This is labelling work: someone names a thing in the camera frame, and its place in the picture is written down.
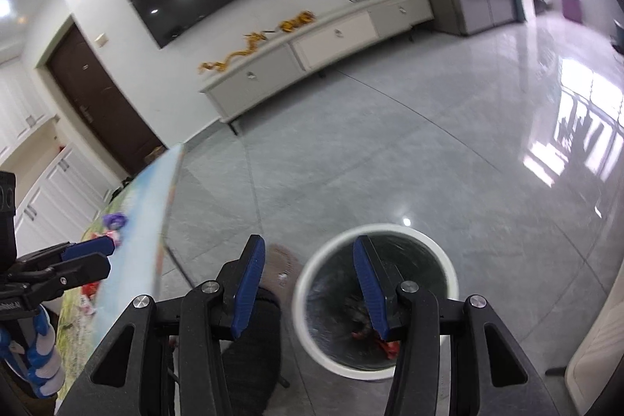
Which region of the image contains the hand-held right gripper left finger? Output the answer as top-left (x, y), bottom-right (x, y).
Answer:
top-left (56, 235), bottom-right (267, 416)

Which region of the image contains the purple box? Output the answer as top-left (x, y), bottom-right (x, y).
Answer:
top-left (559, 0), bottom-right (584, 23)

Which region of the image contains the grey television cabinet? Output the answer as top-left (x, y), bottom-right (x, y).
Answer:
top-left (198, 0), bottom-right (435, 137)

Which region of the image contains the beige furniture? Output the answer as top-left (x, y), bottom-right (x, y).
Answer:
top-left (546, 269), bottom-right (624, 416)

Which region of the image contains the landscape printed table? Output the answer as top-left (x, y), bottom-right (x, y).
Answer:
top-left (49, 143), bottom-right (187, 397)

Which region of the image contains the long golden dragon ornament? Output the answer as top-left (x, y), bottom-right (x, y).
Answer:
top-left (198, 31), bottom-right (270, 76)

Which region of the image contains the person's brown slipper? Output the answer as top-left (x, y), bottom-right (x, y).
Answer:
top-left (266, 243), bottom-right (306, 301)

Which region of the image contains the dark brown door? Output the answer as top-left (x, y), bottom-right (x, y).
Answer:
top-left (46, 22), bottom-right (167, 176)

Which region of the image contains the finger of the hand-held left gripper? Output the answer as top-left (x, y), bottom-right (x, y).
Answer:
top-left (9, 252), bottom-right (113, 296)
top-left (18, 235), bottom-right (117, 271)

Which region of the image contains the short golden ornament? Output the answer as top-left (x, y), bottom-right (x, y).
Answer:
top-left (280, 10), bottom-right (316, 33)

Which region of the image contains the white cupboard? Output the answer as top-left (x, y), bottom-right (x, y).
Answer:
top-left (0, 59), bottom-right (117, 253)

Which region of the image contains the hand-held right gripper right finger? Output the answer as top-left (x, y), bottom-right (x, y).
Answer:
top-left (353, 235), bottom-right (557, 416)

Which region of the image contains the person's left hand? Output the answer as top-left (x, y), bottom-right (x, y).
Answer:
top-left (0, 305), bottom-right (67, 400)

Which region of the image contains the black bin liner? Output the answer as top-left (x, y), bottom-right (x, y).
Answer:
top-left (305, 233), bottom-right (448, 371)

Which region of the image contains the white round bin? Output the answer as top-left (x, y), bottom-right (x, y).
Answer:
top-left (292, 223), bottom-right (460, 382)

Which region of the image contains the large red snack wrapper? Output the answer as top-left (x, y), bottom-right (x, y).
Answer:
top-left (353, 327), bottom-right (406, 361)

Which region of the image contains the black office chair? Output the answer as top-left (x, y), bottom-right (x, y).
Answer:
top-left (220, 288), bottom-right (284, 416)

